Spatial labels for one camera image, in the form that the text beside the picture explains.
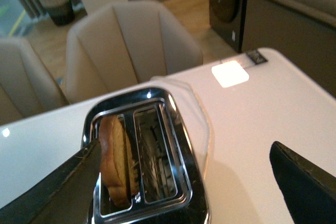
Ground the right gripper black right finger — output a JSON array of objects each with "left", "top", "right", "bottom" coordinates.
[{"left": 269, "top": 141, "right": 335, "bottom": 223}]

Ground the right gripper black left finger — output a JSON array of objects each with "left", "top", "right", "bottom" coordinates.
[{"left": 1, "top": 139, "right": 101, "bottom": 223}]

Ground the slice of bread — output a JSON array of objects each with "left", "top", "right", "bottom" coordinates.
[{"left": 98, "top": 115, "right": 140, "bottom": 209}]

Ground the chrome cream toaster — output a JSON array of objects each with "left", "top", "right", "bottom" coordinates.
[{"left": 82, "top": 86, "right": 211, "bottom": 223}]

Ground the beige chair left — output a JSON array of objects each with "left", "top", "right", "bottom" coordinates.
[{"left": 1, "top": 37, "right": 69, "bottom": 125}]

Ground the beige chair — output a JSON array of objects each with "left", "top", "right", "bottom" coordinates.
[
  {"left": 1, "top": 37, "right": 69, "bottom": 125},
  {"left": 66, "top": 0, "right": 203, "bottom": 103}
]

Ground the table label sticker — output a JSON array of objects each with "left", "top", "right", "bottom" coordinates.
[{"left": 246, "top": 49, "right": 268, "bottom": 65}]

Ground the beige chair right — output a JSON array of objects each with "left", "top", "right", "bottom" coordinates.
[{"left": 66, "top": 0, "right": 203, "bottom": 103}]

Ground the woven laundry basket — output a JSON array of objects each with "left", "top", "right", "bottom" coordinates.
[{"left": 39, "top": 0, "right": 75, "bottom": 26}]

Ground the dark washing machine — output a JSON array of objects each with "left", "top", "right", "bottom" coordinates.
[{"left": 209, "top": 0, "right": 247, "bottom": 52}]

